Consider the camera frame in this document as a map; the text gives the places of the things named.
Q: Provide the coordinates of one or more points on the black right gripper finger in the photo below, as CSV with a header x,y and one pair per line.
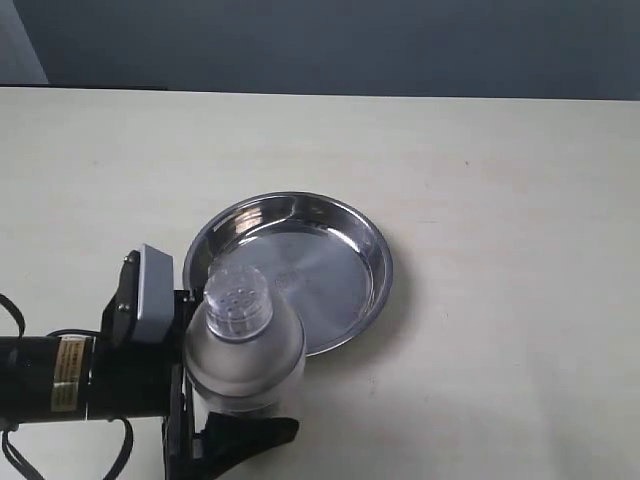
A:
x,y
227,441

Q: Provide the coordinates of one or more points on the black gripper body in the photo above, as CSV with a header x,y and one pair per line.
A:
x,y
130,379

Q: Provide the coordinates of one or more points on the clear plastic shaker bottle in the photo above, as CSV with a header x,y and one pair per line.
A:
x,y
245,346

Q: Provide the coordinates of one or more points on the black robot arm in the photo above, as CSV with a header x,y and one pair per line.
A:
x,y
46,379

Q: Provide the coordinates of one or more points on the round stainless steel tray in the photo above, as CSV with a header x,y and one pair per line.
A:
x,y
325,257

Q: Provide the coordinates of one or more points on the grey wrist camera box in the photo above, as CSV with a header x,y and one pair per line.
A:
x,y
155,300

